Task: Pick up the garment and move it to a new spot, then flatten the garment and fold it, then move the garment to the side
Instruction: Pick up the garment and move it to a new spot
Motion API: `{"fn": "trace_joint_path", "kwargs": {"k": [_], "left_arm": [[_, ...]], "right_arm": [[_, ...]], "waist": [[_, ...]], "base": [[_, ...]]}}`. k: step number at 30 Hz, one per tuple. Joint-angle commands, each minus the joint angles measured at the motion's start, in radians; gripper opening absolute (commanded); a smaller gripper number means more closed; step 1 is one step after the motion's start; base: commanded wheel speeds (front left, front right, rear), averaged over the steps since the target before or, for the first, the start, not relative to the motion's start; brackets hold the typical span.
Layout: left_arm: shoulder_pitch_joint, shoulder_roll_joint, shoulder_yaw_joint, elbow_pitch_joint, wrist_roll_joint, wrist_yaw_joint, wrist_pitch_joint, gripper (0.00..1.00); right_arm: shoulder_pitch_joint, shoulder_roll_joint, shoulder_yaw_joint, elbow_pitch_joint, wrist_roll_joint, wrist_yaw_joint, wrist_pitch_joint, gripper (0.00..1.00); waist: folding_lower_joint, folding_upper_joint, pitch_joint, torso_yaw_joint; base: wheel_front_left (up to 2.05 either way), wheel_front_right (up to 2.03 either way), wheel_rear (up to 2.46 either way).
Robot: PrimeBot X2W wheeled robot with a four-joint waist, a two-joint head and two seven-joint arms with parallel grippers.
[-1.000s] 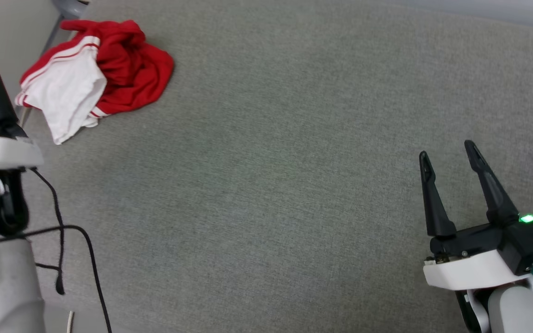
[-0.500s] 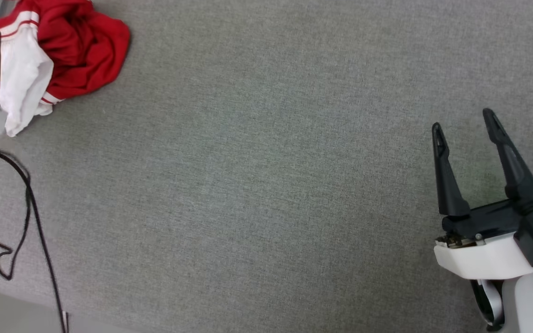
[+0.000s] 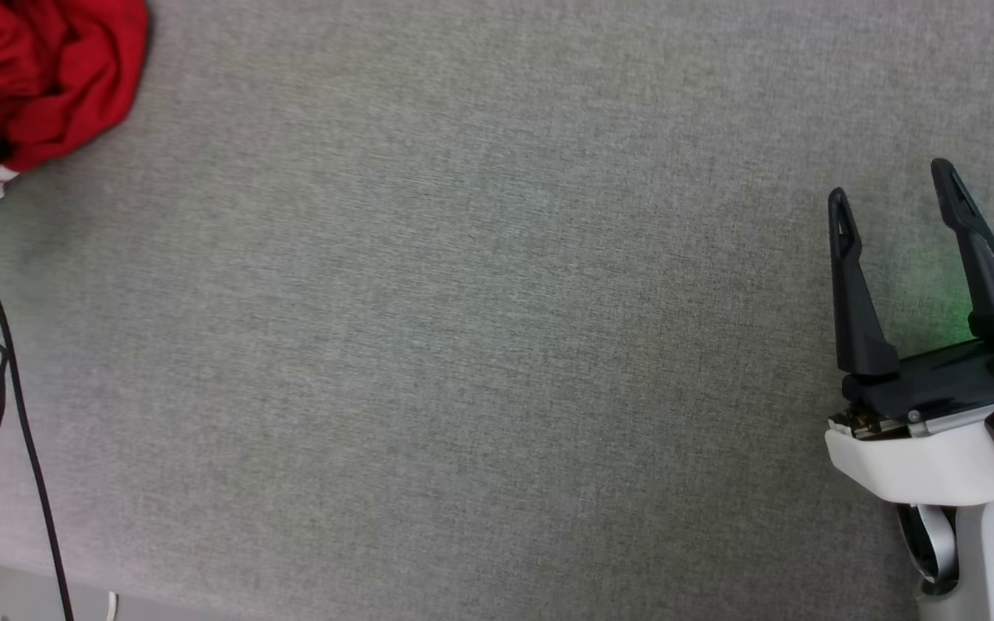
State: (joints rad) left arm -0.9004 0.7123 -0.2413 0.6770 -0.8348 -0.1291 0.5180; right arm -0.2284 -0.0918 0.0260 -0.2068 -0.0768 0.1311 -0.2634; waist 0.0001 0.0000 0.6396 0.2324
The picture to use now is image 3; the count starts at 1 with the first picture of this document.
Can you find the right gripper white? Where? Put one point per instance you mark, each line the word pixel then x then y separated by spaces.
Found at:
pixel 911 457

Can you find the grey fabric sofa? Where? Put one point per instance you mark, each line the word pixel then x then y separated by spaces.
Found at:
pixel 462 302

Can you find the red and white jersey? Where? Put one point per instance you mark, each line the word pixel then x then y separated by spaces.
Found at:
pixel 57 69

